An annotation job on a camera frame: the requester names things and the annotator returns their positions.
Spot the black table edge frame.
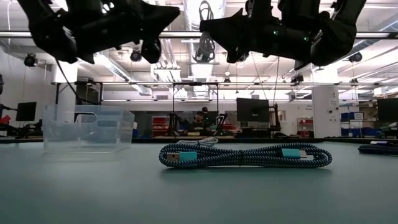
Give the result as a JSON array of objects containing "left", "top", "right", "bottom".
[{"left": 0, "top": 136, "right": 398, "bottom": 144}]

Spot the clear plastic bin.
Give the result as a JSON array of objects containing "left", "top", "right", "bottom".
[{"left": 42, "top": 104, "right": 136, "bottom": 153}]

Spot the white square pillar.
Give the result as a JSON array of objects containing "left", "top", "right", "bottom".
[{"left": 312, "top": 67, "right": 341, "bottom": 138}]

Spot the red storage bin shelf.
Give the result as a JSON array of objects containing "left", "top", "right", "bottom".
[
  {"left": 297, "top": 118, "right": 313, "bottom": 138},
  {"left": 151, "top": 115, "right": 170, "bottom": 138}
]

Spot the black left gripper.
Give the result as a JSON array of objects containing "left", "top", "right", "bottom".
[{"left": 67, "top": 0, "right": 181, "bottom": 65}]

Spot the long silver ceiling rail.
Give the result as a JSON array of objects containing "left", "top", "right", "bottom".
[{"left": 51, "top": 81, "right": 398, "bottom": 87}]

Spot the person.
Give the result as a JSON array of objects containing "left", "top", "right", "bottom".
[
  {"left": 186, "top": 111, "right": 215, "bottom": 137},
  {"left": 201, "top": 106, "right": 216, "bottom": 125}
]

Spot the dark purple braided USB cable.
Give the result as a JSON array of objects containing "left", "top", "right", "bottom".
[{"left": 357, "top": 140, "right": 398, "bottom": 156}]

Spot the white USB cable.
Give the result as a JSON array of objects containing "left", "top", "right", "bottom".
[{"left": 176, "top": 136, "right": 219, "bottom": 147}]

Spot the black computer monitor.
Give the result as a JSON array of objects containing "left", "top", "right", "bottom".
[
  {"left": 377, "top": 98, "right": 398, "bottom": 123},
  {"left": 16, "top": 101, "right": 37, "bottom": 122},
  {"left": 236, "top": 98, "right": 270, "bottom": 123}
]

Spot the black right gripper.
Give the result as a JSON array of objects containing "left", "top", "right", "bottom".
[{"left": 200, "top": 0, "right": 313, "bottom": 64}]

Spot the grey hanging cable bundle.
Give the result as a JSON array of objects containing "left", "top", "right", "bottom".
[{"left": 194, "top": 0, "right": 217, "bottom": 63}]

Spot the blue storage bin shelf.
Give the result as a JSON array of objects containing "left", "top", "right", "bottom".
[{"left": 340, "top": 111, "right": 382, "bottom": 137}]

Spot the blue teal braided USB cable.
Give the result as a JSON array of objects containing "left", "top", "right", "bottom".
[{"left": 158, "top": 142, "right": 333, "bottom": 169}]

